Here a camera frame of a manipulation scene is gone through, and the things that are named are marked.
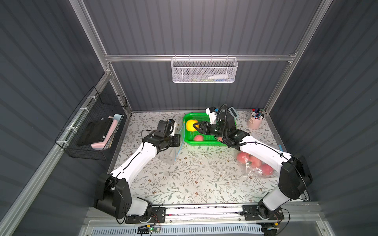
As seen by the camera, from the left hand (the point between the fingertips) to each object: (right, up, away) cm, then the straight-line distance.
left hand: (181, 140), depth 83 cm
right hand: (+7, +8, -6) cm, 12 cm away
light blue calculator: (+39, +19, +33) cm, 54 cm away
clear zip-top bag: (+39, -17, +1) cm, 43 cm away
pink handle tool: (-35, -1, -19) cm, 39 cm away
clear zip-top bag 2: (-9, -11, +11) cm, 18 cm away
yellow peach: (+5, +9, -6) cm, 11 cm away
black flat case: (-39, +5, -15) cm, 42 cm away
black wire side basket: (-46, +19, -4) cm, 50 cm away
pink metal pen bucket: (+51, +9, +23) cm, 57 cm away
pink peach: (+10, 0, +13) cm, 17 cm away
